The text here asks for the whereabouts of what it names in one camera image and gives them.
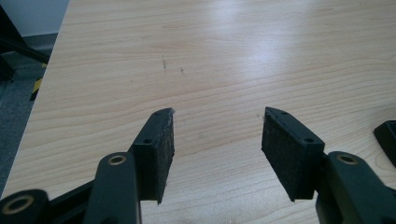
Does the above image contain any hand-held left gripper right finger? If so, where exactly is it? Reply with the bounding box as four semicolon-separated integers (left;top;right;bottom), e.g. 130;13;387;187
261;106;326;203

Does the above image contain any black frame stand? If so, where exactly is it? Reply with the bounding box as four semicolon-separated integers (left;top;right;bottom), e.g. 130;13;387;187
0;4;51;82

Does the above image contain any yellow black tape strip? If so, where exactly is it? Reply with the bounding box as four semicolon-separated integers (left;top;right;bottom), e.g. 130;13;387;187
29;63;48;102

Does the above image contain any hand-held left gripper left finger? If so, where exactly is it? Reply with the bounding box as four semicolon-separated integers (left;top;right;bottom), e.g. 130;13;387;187
129;107;176;205

